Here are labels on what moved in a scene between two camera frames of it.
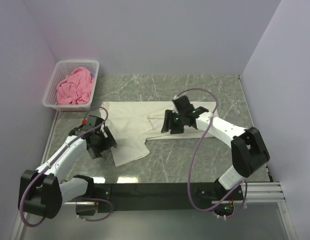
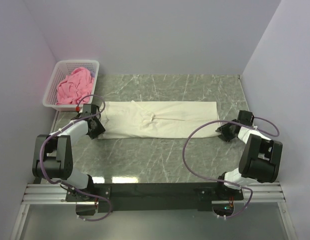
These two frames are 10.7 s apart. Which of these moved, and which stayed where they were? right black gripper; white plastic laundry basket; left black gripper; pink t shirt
Moved: left black gripper; right black gripper
Stayed: pink t shirt; white plastic laundry basket
